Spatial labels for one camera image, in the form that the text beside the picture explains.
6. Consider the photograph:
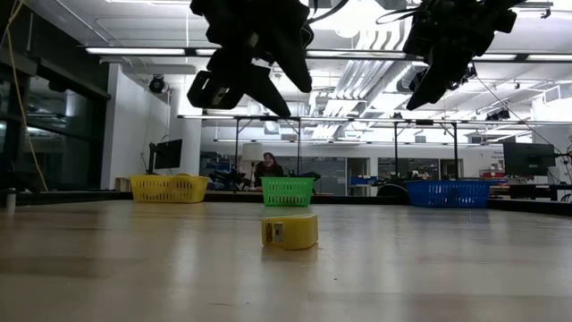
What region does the black computer monitor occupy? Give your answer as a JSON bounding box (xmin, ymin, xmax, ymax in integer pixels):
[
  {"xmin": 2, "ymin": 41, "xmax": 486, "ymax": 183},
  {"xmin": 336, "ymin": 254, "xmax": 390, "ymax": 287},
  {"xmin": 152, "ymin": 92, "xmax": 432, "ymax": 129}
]
[
  {"xmin": 147, "ymin": 138, "xmax": 184, "ymax": 176},
  {"xmin": 502, "ymin": 140, "xmax": 558, "ymax": 178}
]

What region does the person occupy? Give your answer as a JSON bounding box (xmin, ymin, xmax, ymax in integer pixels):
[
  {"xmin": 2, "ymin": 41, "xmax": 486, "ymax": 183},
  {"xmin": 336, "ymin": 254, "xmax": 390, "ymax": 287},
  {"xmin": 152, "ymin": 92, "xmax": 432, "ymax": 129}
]
[{"xmin": 252, "ymin": 151, "xmax": 286, "ymax": 191}]

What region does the blue plastic basket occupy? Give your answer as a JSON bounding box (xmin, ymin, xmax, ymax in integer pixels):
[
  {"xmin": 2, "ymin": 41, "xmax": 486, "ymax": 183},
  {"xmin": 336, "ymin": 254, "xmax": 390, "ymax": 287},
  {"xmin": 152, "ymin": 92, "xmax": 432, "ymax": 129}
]
[{"xmin": 404, "ymin": 179, "xmax": 493, "ymax": 209}]

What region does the black office chair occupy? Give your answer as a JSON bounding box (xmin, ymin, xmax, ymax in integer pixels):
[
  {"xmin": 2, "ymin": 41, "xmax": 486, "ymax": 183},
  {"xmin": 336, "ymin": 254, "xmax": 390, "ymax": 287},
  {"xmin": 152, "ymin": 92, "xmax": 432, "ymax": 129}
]
[{"xmin": 375, "ymin": 182, "xmax": 410, "ymax": 199}]

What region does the white lamp shade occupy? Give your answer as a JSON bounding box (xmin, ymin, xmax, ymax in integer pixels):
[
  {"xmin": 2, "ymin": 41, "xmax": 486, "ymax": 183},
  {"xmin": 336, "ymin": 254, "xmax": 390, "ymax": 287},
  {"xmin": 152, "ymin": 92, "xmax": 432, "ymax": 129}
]
[{"xmin": 240, "ymin": 141, "xmax": 265, "ymax": 164}]

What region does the black distant rig frame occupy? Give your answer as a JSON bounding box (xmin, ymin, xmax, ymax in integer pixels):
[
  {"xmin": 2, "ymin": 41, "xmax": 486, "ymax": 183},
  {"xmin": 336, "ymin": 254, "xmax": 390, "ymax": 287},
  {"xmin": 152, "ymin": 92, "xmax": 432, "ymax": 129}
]
[
  {"xmin": 391, "ymin": 118, "xmax": 460, "ymax": 182},
  {"xmin": 231, "ymin": 114, "xmax": 303, "ymax": 193}
]

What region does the black overhead frame bar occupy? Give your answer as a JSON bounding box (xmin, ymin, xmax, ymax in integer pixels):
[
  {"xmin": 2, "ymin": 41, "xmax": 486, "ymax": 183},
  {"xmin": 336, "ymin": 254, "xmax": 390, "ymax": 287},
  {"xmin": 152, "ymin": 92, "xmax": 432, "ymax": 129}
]
[{"xmin": 84, "ymin": 46, "xmax": 572, "ymax": 63}]

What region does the yellow plastic basket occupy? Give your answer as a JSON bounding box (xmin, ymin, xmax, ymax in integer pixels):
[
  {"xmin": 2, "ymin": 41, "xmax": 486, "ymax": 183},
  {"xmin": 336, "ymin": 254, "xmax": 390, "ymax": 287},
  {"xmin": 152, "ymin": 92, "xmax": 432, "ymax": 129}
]
[{"xmin": 129, "ymin": 173, "xmax": 211, "ymax": 205}]

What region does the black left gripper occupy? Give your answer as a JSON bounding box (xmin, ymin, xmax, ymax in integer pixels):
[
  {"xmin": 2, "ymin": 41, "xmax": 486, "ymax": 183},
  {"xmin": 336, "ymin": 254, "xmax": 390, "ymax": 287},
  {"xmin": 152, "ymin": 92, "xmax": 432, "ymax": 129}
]
[{"xmin": 204, "ymin": 25, "xmax": 315, "ymax": 119}]

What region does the green plastic basket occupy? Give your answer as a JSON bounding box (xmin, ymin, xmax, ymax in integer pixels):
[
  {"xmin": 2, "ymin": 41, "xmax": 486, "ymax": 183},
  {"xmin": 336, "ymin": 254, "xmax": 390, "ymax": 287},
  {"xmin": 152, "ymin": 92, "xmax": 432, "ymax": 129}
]
[{"xmin": 260, "ymin": 175, "xmax": 316, "ymax": 208}]

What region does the black aluminium table frame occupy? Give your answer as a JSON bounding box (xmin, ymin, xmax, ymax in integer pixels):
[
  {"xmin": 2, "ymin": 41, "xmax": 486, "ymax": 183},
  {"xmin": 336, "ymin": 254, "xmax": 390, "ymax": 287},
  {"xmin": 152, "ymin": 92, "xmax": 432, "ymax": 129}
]
[{"xmin": 17, "ymin": 190, "xmax": 572, "ymax": 216}]

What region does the small grey canister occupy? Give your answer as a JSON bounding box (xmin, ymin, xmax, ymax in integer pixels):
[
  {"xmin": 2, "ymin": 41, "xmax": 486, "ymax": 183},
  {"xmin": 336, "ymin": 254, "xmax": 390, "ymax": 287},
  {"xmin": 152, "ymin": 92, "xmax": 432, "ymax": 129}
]
[{"xmin": 4, "ymin": 187, "xmax": 18, "ymax": 215}]

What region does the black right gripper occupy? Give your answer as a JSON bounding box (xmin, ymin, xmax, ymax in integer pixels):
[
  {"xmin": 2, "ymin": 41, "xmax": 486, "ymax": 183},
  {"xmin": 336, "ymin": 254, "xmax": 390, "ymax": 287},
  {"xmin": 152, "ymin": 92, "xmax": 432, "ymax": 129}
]
[{"xmin": 403, "ymin": 0, "xmax": 498, "ymax": 112}]

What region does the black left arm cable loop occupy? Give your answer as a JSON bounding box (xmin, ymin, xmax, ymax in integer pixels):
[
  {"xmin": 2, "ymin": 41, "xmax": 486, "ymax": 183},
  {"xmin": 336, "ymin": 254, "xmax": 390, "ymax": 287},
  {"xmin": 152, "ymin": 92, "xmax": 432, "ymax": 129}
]
[{"xmin": 306, "ymin": 0, "xmax": 352, "ymax": 26}]

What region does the yellow extension cord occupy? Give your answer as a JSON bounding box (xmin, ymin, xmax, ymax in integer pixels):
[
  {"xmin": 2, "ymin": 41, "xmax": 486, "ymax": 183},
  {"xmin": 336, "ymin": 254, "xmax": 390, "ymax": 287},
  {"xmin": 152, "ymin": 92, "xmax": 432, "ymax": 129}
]
[{"xmin": 0, "ymin": 0, "xmax": 50, "ymax": 193}]

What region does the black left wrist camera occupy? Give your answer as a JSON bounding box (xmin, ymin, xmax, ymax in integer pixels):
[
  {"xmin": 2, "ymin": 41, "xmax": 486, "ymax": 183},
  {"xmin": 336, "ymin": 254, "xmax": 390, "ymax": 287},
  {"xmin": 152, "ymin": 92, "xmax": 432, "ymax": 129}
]
[{"xmin": 186, "ymin": 70, "xmax": 246, "ymax": 112}]

